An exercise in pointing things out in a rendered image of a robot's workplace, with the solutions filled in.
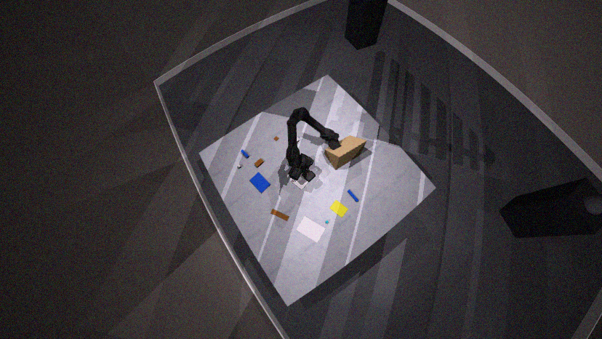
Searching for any brown flat bar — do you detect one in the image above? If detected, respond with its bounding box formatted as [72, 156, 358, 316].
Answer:
[271, 209, 289, 221]

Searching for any blue flat plate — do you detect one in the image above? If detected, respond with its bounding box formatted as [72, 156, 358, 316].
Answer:
[250, 172, 270, 194]

